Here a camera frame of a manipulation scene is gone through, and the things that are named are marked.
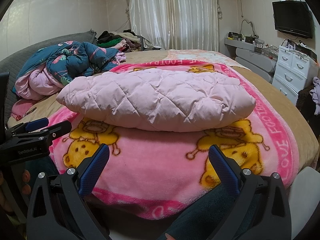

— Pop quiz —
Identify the clutter on side cabinet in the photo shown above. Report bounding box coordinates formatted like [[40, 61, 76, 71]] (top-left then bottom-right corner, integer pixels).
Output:
[[224, 31, 279, 55]]

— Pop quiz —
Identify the hanging lilac garment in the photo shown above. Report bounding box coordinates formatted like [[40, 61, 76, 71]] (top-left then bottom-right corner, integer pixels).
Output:
[[310, 77, 320, 115]]

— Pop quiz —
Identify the white chest of drawers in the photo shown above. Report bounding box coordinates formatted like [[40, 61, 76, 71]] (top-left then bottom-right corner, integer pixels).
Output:
[[272, 46, 319, 105]]

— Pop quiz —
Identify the black wall television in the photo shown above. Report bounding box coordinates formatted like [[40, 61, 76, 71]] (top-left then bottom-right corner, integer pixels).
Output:
[[272, 1, 313, 39]]

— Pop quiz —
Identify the tan bed cover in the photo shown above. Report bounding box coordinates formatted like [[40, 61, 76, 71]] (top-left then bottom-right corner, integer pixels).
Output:
[[8, 50, 319, 171]]

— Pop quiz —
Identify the white striped curtain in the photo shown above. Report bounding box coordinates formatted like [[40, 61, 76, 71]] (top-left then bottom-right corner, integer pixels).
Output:
[[129, 0, 219, 51]]

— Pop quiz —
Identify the person left hand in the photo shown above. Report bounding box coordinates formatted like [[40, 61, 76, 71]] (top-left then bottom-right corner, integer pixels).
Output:
[[0, 170, 31, 212]]

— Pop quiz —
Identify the peach white patterned blanket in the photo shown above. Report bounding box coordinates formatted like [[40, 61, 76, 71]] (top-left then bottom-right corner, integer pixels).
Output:
[[165, 49, 248, 69]]

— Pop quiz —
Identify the grey curved side cabinet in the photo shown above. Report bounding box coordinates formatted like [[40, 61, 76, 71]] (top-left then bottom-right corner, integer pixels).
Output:
[[224, 38, 276, 83]]

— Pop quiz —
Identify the light pink quilted jacket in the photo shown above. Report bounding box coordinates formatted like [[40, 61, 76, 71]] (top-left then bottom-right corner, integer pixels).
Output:
[[56, 68, 256, 132]]

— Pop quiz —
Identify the pile of folded clothes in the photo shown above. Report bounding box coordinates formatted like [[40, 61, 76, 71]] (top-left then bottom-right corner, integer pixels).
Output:
[[96, 29, 150, 53]]

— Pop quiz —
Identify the dark blue floral quilted jacket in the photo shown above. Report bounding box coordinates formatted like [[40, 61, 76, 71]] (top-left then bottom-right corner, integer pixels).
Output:
[[12, 41, 126, 101]]

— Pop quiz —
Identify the pink cartoon fleece blanket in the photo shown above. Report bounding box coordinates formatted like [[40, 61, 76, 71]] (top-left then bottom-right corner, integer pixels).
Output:
[[49, 60, 299, 220]]

